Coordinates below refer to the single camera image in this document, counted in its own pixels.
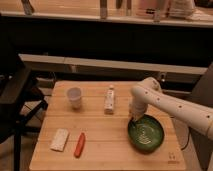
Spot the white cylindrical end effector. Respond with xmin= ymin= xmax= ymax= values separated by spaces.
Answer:
xmin=130 ymin=108 xmax=145 ymax=122

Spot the green ceramic bowl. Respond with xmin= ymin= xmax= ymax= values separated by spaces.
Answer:
xmin=127 ymin=114 xmax=164 ymax=153

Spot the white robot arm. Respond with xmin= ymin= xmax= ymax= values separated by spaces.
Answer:
xmin=130 ymin=77 xmax=213 ymax=140

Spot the white tube with cap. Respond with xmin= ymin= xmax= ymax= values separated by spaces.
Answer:
xmin=104 ymin=85 xmax=115 ymax=114

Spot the orange carrot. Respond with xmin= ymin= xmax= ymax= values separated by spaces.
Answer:
xmin=74 ymin=133 xmax=86 ymax=158

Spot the white plastic cup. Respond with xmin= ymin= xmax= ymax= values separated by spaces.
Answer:
xmin=67 ymin=87 xmax=82 ymax=109

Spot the white sponge block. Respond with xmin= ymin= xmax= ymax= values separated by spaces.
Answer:
xmin=50 ymin=129 xmax=69 ymax=152

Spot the black cable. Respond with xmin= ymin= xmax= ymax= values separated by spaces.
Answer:
xmin=179 ymin=128 xmax=192 ymax=151

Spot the black chair frame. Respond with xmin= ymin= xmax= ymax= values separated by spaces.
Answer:
xmin=0 ymin=15 xmax=48 ymax=171

